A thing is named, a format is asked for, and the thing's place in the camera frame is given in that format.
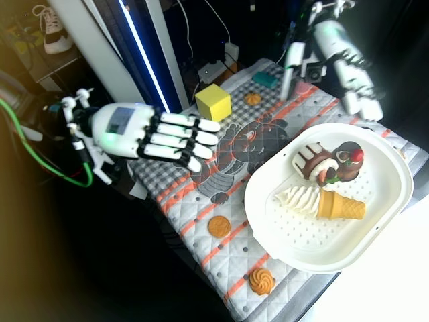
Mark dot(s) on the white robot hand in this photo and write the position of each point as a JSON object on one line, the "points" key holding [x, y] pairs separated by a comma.
{"points": [[335, 37], [117, 124]]}

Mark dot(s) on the strawberry topped chocolate toy cake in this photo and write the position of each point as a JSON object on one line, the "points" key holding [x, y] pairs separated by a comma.
{"points": [[308, 161]]}

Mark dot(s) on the raspberry topped chocolate toy cake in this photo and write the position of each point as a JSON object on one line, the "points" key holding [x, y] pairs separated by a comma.
{"points": [[350, 164]]}

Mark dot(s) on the toy ice cream cone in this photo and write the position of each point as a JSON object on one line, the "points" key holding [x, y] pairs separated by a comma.
{"points": [[335, 204]]}

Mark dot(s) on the white perforated plastic tray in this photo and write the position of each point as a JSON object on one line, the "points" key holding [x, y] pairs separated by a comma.
{"points": [[318, 241]]}

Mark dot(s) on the pink sandwich toy cookie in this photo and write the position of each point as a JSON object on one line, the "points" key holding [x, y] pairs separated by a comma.
{"points": [[303, 89]]}

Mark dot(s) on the white robot torso column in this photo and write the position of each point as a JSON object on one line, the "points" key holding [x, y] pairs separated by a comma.
{"points": [[94, 50]]}

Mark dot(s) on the green block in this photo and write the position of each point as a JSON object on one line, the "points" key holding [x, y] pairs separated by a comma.
{"points": [[264, 79]]}

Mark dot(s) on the yellow block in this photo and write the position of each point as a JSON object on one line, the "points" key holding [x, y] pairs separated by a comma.
{"points": [[212, 102]]}

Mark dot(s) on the orange flower toy cookie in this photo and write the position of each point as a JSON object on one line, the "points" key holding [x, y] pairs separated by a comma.
{"points": [[253, 99]]}

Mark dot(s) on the white power adapter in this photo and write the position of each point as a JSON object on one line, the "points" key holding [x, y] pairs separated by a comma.
{"points": [[231, 52]]}

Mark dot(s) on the white power strip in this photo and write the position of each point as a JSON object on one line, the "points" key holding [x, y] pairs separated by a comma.
{"points": [[212, 72]]}

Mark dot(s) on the white sneaker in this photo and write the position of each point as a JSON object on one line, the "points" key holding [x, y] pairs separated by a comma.
{"points": [[53, 33]]}

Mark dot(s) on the grey bear print quilt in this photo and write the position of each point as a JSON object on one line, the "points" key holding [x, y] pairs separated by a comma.
{"points": [[201, 198]]}

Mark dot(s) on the round flat orange cookie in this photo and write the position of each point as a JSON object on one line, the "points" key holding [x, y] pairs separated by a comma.
{"points": [[219, 227]]}

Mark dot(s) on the orange swirl toy cookie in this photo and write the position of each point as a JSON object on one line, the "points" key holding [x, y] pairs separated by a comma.
{"points": [[261, 281]]}

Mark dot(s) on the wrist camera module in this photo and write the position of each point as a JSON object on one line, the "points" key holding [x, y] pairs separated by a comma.
{"points": [[314, 72]]}

